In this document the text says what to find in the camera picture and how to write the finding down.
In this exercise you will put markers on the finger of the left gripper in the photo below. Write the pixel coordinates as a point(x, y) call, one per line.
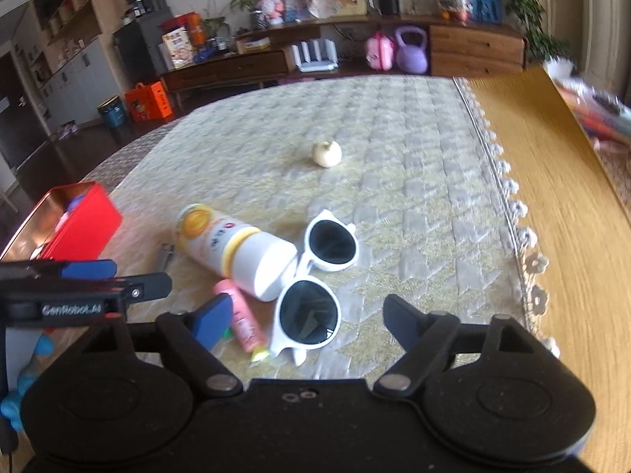
point(101, 269)
point(143, 288)

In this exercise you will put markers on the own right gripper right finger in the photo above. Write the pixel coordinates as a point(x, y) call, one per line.
point(426, 340)

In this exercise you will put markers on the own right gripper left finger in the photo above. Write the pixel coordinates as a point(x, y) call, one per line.
point(186, 344)

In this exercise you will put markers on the silver nail clipper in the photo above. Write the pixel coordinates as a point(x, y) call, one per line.
point(163, 257)

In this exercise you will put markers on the pink lip balm tube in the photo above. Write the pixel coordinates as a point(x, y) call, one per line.
point(244, 325)

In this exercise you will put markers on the yellow white supplement bottle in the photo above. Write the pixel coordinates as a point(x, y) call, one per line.
point(258, 263)

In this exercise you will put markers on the white round sunglasses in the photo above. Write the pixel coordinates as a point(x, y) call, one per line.
point(307, 312)

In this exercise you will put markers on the cream small figurine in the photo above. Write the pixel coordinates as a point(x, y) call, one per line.
point(327, 154)

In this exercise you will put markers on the purple toy figure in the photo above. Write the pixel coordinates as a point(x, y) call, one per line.
point(74, 203)

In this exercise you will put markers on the blue gloved left hand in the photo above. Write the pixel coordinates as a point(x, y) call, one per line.
point(27, 353)

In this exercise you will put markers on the red tin box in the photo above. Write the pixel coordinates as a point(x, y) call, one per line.
point(49, 232)

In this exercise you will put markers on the teal trash bin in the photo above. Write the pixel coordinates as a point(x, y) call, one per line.
point(113, 112)

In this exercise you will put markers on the orange gift box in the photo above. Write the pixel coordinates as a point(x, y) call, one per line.
point(148, 102)

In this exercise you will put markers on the quilted cream table mat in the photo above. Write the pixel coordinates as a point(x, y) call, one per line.
point(423, 178)

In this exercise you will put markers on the black mini fridge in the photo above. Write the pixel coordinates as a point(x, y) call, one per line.
point(137, 47)

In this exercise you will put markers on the cereal box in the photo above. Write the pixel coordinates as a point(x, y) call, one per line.
point(178, 49)

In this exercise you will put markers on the purple kettlebell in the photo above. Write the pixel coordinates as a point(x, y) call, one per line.
point(412, 59)

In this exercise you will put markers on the white wifi router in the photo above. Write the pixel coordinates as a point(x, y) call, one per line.
point(315, 56)

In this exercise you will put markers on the wooden tv cabinet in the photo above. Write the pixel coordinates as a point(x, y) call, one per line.
point(350, 46)

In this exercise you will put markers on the blue patterned bag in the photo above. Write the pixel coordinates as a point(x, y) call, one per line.
point(487, 11)

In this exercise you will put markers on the green potted tree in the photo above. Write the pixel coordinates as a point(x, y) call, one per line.
point(541, 46)

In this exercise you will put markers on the grey wall cabinet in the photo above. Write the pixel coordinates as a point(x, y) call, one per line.
point(74, 92)

